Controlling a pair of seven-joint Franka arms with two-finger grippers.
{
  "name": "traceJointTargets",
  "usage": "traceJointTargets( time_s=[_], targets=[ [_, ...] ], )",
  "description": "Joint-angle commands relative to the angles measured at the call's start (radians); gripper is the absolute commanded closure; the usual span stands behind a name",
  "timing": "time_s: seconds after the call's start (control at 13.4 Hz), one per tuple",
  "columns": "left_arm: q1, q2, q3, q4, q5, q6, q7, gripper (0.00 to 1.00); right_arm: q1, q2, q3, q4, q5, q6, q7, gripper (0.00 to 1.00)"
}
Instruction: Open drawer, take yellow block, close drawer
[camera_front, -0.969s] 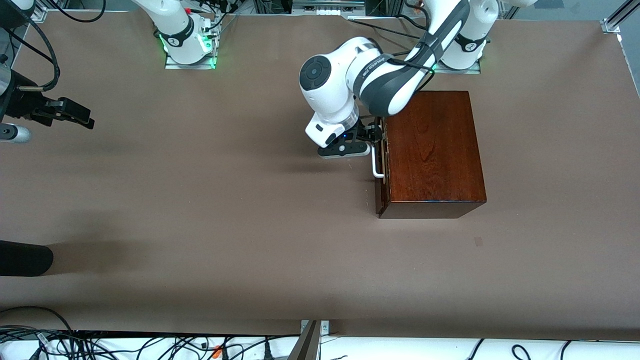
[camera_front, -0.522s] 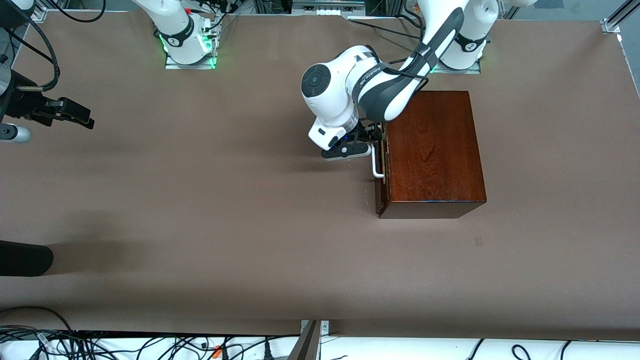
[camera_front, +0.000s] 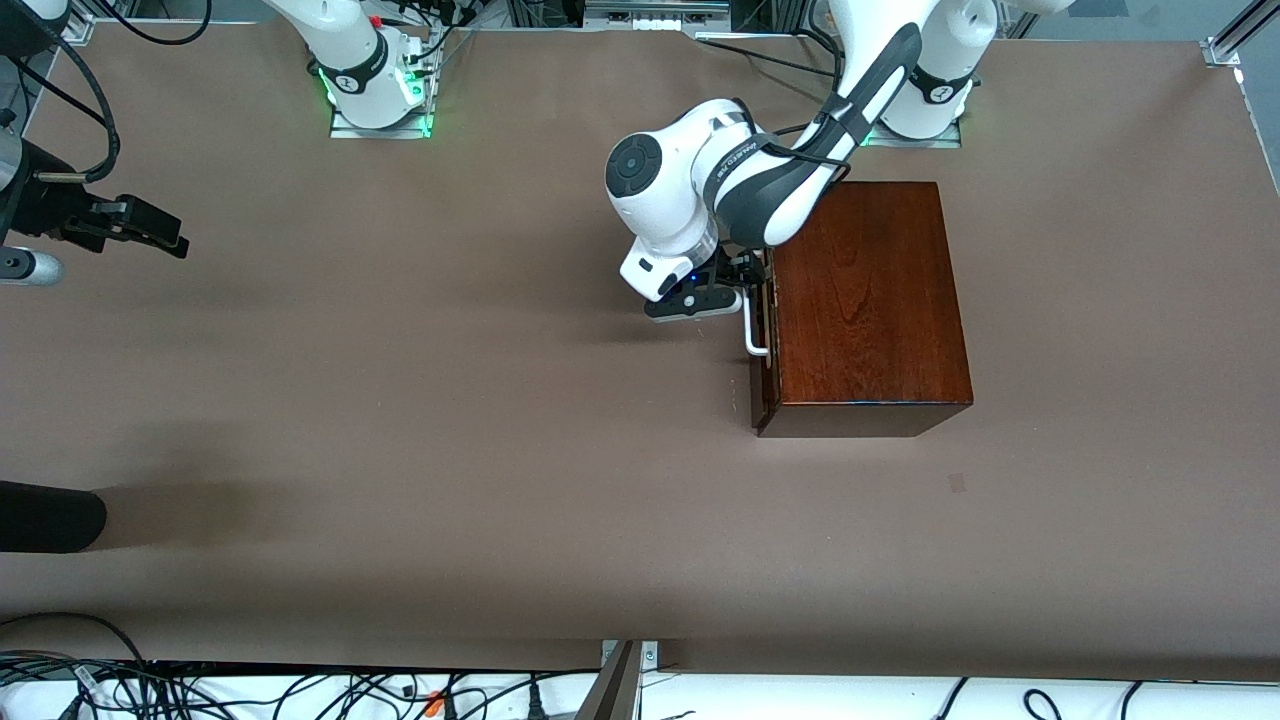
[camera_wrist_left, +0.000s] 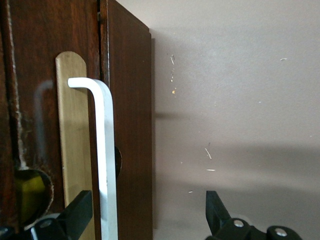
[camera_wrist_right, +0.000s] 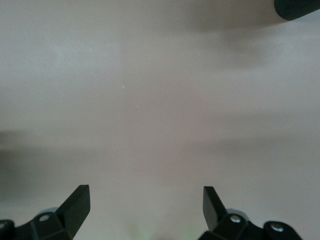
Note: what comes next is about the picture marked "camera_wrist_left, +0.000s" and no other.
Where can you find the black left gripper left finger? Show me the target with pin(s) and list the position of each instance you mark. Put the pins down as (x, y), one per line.
(77, 212)

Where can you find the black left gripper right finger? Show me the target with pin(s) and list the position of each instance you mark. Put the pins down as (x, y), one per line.
(216, 217)

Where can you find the yellow block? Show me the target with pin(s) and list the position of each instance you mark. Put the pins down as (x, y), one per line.
(30, 195)

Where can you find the wooden drawer with light strip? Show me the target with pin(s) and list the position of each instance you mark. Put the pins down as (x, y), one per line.
(37, 37)

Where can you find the dark wooden cabinet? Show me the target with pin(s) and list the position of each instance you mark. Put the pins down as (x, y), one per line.
(3, 100)

